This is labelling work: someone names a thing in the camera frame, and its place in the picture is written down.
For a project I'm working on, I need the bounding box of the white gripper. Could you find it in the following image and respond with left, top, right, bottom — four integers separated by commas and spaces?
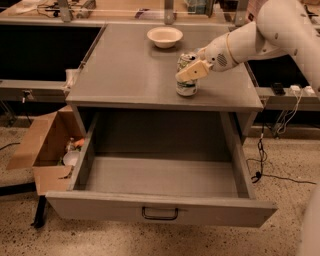
175, 33, 238, 82

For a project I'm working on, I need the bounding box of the green white 7up can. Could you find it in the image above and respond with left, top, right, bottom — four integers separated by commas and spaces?
176, 52, 198, 97

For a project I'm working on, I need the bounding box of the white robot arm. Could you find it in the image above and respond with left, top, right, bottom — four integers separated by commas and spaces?
176, 0, 320, 92

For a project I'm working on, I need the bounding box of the grey cabinet with top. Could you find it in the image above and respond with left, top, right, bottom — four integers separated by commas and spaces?
66, 23, 262, 139

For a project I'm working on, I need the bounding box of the open grey top drawer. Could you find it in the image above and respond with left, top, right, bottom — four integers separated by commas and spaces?
47, 109, 277, 227

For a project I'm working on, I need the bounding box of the white ceramic bowl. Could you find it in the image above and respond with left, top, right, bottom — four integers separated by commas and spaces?
147, 27, 183, 49

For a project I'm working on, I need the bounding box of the black phone on shelf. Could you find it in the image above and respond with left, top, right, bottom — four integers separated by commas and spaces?
271, 82, 285, 96

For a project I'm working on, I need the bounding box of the white power adapter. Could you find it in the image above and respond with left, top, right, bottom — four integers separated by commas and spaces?
290, 85, 302, 93

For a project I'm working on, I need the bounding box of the orange item in box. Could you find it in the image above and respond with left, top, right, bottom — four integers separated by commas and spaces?
74, 139, 84, 148

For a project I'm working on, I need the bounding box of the white plate in box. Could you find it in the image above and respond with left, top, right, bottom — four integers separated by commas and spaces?
63, 151, 80, 166

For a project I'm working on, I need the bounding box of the brown cardboard box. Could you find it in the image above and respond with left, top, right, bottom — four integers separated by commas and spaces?
7, 106, 84, 195

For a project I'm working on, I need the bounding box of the black table leg foot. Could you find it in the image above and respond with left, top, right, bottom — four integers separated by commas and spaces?
32, 196, 47, 229

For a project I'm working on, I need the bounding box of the black cable on floor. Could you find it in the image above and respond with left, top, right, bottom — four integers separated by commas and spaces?
245, 123, 318, 186

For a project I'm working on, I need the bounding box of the black drawer handle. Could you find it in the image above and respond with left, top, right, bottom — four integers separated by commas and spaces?
141, 207, 179, 221

